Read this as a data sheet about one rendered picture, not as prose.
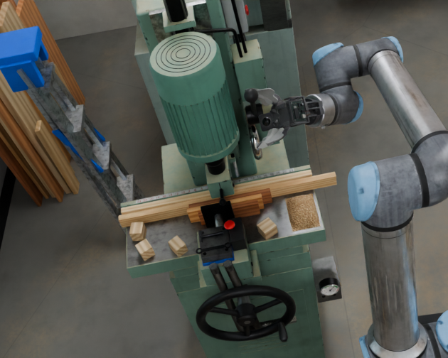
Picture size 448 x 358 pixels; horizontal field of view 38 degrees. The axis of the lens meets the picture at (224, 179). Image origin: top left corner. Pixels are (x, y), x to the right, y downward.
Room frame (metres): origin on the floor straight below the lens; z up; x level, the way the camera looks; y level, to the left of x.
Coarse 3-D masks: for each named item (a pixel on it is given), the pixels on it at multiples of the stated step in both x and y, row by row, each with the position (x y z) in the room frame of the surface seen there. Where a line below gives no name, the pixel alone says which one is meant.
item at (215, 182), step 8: (224, 160) 1.29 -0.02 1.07; (208, 176) 1.24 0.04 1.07; (216, 176) 1.24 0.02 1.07; (224, 176) 1.23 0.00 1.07; (208, 184) 1.22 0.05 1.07; (216, 184) 1.21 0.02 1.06; (224, 184) 1.21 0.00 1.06; (232, 184) 1.21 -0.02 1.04; (216, 192) 1.21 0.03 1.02; (224, 192) 1.21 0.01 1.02; (232, 192) 1.21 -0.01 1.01
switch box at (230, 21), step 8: (224, 0) 1.52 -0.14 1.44; (240, 0) 1.52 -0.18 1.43; (224, 8) 1.52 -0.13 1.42; (232, 8) 1.52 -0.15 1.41; (240, 8) 1.52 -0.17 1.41; (224, 16) 1.52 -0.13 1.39; (232, 16) 1.52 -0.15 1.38; (240, 16) 1.52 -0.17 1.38; (232, 24) 1.52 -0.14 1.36; (232, 32) 1.52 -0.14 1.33
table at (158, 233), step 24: (312, 192) 1.21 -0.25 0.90; (264, 216) 1.18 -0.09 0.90; (288, 216) 1.15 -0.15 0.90; (168, 240) 1.19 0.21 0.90; (192, 240) 1.17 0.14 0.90; (264, 240) 1.09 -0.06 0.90; (288, 240) 1.08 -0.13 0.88; (312, 240) 1.08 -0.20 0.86; (144, 264) 1.13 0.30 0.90; (168, 264) 1.12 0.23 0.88; (192, 264) 1.11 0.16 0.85; (216, 288) 1.01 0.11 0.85
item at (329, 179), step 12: (300, 180) 1.24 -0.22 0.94; (312, 180) 1.23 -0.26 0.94; (324, 180) 1.22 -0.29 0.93; (276, 192) 1.24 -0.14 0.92; (288, 192) 1.23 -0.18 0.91; (180, 204) 1.28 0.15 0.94; (120, 216) 1.30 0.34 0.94; (132, 216) 1.29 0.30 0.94; (144, 216) 1.28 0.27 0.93; (156, 216) 1.28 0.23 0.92; (168, 216) 1.27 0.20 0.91
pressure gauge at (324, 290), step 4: (324, 280) 1.03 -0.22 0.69; (328, 280) 1.03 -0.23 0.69; (332, 280) 1.03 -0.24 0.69; (336, 280) 1.03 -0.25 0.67; (320, 284) 1.03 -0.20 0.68; (324, 284) 1.02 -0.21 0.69; (328, 284) 1.01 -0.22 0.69; (332, 284) 1.01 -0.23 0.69; (336, 284) 1.01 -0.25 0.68; (320, 288) 1.02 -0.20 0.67; (324, 288) 1.01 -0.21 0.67; (328, 288) 1.01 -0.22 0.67; (332, 288) 1.01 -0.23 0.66; (336, 288) 1.01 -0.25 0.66; (320, 292) 1.01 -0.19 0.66; (324, 292) 1.01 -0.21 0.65; (328, 292) 1.01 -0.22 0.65; (332, 292) 1.01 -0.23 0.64; (336, 292) 1.01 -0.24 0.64
